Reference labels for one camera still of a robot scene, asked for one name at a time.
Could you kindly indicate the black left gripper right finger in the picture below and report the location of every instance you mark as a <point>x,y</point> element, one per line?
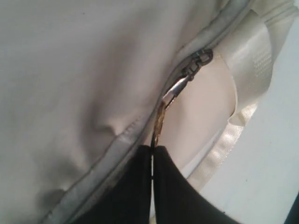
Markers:
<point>176,201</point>

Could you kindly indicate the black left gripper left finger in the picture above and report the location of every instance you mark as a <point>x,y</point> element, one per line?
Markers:
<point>128,202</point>

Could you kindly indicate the cream fabric duffel bag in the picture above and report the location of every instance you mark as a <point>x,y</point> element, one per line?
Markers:
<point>80,79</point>

